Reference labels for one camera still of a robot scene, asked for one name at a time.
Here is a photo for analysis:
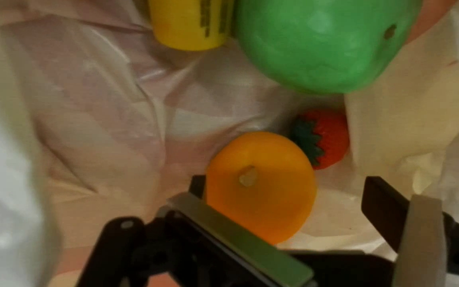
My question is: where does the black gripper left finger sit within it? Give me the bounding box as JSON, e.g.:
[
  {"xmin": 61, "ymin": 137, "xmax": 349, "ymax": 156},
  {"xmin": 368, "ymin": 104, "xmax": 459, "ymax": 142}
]
[{"xmin": 75, "ymin": 174, "xmax": 317, "ymax": 287}]

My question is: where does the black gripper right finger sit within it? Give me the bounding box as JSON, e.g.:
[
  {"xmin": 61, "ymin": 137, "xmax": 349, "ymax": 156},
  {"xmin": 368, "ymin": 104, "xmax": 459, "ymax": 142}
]
[{"xmin": 360, "ymin": 175, "xmax": 459, "ymax": 287}]

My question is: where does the orange fruit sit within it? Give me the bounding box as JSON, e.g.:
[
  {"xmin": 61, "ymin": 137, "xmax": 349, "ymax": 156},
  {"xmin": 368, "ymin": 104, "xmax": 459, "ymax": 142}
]
[{"xmin": 202, "ymin": 131, "xmax": 319, "ymax": 247}]

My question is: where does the white orange plastic bag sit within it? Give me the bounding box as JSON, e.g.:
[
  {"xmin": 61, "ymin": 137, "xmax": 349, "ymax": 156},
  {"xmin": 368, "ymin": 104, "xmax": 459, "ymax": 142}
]
[{"xmin": 0, "ymin": 0, "xmax": 459, "ymax": 287}]

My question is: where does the green apple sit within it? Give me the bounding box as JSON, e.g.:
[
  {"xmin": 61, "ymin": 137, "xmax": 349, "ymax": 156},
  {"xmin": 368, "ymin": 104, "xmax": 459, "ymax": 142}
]
[{"xmin": 233, "ymin": 0, "xmax": 426, "ymax": 97}]

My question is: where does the red toy strawberry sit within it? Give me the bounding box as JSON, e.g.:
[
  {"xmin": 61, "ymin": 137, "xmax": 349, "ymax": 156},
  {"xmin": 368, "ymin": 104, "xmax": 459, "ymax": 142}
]
[{"xmin": 290, "ymin": 107, "xmax": 352, "ymax": 171}]

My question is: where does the yellow cup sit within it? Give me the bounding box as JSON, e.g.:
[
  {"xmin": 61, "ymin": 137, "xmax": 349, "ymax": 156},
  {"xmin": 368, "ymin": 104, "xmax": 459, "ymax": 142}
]
[{"xmin": 147, "ymin": 0, "xmax": 238, "ymax": 54}]

